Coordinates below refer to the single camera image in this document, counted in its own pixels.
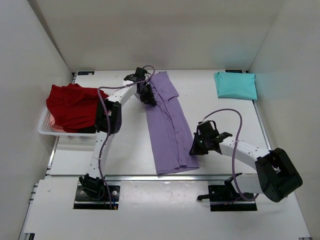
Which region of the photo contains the right blue label sticker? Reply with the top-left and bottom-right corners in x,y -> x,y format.
225,69 -> 243,74

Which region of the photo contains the red t shirt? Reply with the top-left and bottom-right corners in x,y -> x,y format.
46,83 -> 100,133

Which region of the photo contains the black garment in basket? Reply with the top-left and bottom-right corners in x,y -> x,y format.
77,126 -> 96,134

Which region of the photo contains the aluminium table rail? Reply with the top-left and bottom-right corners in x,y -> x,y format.
105,174 -> 232,182

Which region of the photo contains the purple t shirt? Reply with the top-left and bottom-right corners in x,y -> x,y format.
145,71 -> 199,175

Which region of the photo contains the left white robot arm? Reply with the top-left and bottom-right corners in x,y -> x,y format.
79,65 -> 157,203

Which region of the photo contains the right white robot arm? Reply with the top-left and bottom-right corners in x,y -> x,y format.
189,120 -> 303,204

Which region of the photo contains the folded teal t shirt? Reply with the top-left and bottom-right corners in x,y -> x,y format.
214,71 -> 258,101

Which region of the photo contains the white plastic basket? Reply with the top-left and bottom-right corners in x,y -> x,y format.
37,107 -> 96,138

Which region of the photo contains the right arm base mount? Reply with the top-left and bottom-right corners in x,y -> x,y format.
195,174 -> 258,212

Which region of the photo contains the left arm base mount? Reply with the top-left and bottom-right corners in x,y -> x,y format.
73,181 -> 121,211

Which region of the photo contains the pink garment in basket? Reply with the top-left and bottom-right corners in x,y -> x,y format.
49,114 -> 65,133

